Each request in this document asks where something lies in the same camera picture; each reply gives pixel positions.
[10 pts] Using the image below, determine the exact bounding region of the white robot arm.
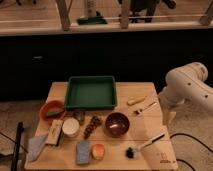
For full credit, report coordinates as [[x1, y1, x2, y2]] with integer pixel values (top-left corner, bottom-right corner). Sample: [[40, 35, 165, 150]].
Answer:
[[158, 62, 213, 125]]

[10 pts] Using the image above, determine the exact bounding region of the purple bowl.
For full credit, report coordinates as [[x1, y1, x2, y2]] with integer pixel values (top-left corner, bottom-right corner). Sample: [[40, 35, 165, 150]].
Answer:
[[105, 112, 130, 138]]

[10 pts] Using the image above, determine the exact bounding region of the green sponge in bowl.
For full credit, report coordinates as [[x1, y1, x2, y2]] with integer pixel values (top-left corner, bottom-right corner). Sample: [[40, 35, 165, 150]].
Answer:
[[46, 109, 65, 118]]

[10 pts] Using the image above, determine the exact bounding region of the orange bowl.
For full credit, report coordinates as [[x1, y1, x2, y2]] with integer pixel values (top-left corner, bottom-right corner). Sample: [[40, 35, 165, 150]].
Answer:
[[39, 100, 65, 125]]

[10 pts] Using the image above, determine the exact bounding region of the black dish brush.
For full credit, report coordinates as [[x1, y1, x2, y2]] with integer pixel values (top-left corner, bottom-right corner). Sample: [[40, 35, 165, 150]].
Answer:
[[125, 133, 165, 159]]

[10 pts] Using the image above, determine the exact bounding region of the small metal can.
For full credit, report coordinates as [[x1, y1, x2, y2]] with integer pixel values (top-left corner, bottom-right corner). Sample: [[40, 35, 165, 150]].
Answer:
[[73, 110, 85, 125]]

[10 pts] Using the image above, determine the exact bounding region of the green plastic tray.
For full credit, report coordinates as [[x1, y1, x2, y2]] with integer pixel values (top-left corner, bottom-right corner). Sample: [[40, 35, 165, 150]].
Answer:
[[64, 76, 117, 110]]

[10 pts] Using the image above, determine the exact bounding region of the blue grey sponge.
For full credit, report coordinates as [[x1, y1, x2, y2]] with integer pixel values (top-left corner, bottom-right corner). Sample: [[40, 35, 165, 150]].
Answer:
[[76, 140, 90, 165]]

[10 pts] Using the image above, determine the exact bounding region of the white cup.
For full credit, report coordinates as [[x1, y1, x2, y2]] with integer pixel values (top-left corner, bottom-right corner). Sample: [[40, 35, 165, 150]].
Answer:
[[62, 118, 80, 137]]

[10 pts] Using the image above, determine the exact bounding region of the beige box with black edge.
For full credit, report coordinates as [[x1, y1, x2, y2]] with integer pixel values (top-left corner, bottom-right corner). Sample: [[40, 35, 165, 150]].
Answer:
[[46, 120, 63, 145]]

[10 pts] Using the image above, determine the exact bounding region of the green base object background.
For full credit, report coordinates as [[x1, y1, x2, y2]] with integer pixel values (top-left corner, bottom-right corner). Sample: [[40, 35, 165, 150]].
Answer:
[[77, 12, 107, 25]]

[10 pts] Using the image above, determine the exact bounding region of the grey folded cloth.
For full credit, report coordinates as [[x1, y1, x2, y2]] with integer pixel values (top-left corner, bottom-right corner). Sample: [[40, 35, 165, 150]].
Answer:
[[27, 135, 47, 162]]

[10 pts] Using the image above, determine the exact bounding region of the black stand at left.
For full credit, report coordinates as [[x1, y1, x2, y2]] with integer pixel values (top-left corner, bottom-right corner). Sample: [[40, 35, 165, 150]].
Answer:
[[11, 122, 24, 171]]

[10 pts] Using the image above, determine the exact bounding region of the black cable on floor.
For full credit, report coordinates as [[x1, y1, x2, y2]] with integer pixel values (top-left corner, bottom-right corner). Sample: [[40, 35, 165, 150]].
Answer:
[[169, 132, 213, 171]]

